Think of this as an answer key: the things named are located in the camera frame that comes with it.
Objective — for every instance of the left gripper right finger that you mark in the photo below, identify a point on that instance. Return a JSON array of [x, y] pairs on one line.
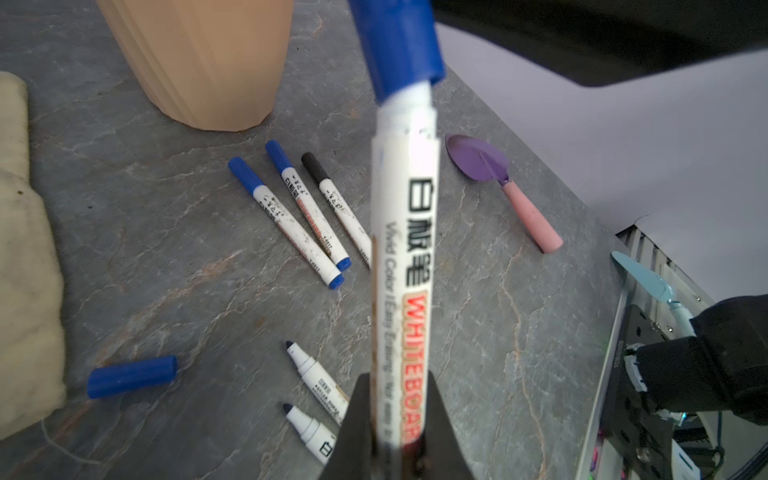
[[441, 456]]

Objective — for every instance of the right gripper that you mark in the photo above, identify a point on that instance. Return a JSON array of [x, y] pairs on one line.
[[596, 43]]

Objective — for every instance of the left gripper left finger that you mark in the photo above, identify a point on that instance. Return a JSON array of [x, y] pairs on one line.
[[352, 455]]

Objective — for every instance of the white marker pen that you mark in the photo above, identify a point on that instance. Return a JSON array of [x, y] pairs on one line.
[[405, 163], [321, 228], [321, 384], [342, 210], [284, 220], [316, 437]]

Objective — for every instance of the blue pen cap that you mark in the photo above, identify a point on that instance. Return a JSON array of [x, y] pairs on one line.
[[121, 378], [399, 43]]

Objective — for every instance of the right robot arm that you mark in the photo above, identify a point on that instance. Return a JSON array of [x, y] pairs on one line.
[[719, 362]]

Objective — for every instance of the purple object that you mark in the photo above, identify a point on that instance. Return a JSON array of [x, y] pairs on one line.
[[477, 159]]

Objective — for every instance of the pink eraser stick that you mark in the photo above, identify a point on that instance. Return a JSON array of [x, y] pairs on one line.
[[544, 235]]

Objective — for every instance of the light blue garden trowel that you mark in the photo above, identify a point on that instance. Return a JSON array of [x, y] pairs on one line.
[[659, 289]]

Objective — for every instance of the cream fabric glove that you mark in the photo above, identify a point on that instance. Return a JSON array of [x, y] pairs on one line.
[[32, 335]]

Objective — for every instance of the tan pot green plant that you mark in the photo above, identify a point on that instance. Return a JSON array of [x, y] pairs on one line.
[[211, 65]]

